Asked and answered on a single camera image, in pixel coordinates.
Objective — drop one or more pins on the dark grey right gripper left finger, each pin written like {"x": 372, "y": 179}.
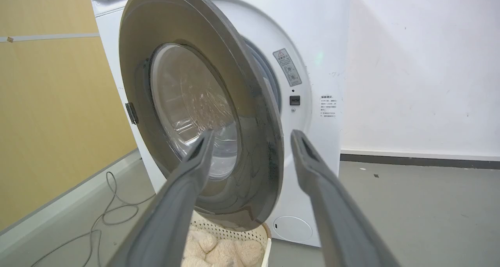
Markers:
{"x": 168, "y": 212}

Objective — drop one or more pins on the white perforated laundry basket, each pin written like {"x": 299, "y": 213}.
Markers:
{"x": 234, "y": 235}

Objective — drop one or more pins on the white front-load washing machine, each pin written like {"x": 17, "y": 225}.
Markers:
{"x": 312, "y": 63}

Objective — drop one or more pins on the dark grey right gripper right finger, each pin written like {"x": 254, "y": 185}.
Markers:
{"x": 336, "y": 216}

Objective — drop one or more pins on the grey round washing machine door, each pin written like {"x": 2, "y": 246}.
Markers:
{"x": 195, "y": 103}

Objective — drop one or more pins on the cream plush toy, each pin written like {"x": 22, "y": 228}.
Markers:
{"x": 218, "y": 251}

